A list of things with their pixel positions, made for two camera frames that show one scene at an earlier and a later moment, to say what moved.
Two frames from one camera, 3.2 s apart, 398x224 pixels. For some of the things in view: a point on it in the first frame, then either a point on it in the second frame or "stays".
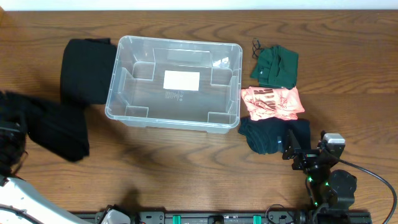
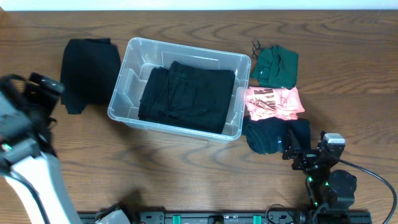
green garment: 277,66 stays
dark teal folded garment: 267,136 stays
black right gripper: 307,155 stays
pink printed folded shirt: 265,102 stays
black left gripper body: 8,128 -> 41,94
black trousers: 60,129 -> 188,97
